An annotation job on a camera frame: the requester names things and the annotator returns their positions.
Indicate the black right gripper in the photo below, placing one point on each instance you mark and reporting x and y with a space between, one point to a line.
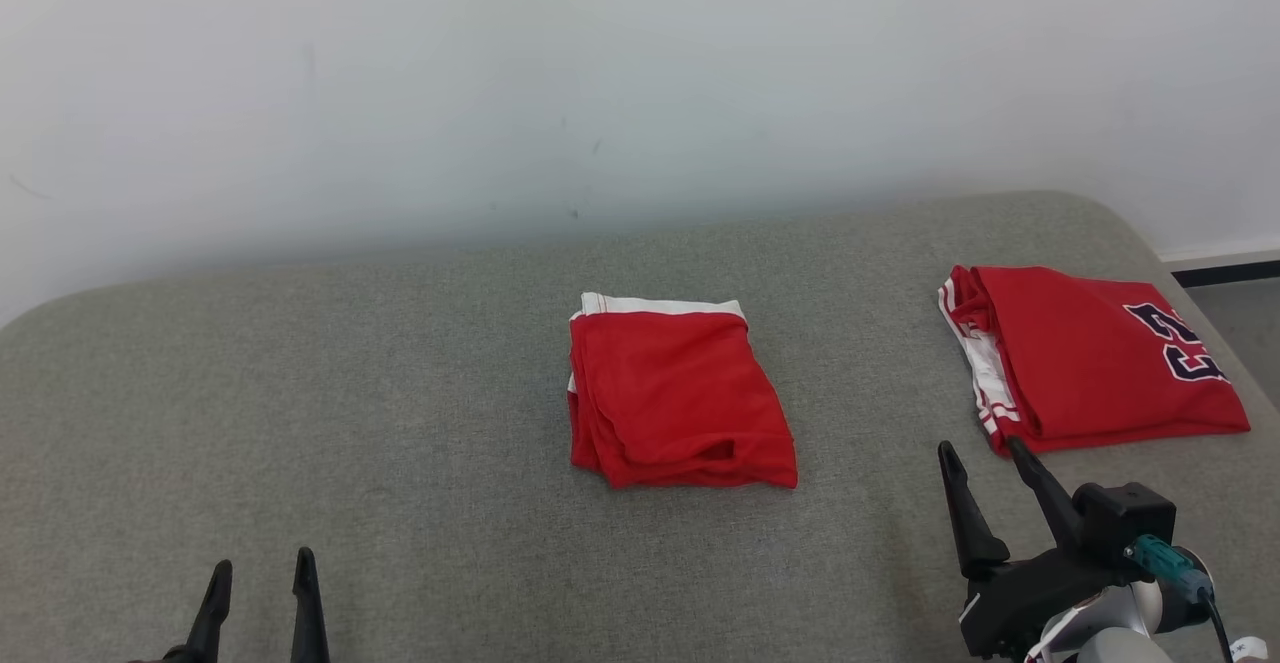
1020 603

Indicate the red shorts with white trim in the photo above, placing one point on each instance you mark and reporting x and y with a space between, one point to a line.
670 393

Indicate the dark baseboard strip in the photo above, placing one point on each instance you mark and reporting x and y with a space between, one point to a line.
1225 273

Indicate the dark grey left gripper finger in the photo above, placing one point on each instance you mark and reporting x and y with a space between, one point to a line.
212 623
308 623

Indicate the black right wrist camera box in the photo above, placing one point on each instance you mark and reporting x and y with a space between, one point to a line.
1125 518

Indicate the red white sports t-shirt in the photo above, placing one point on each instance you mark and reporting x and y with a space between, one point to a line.
1090 363

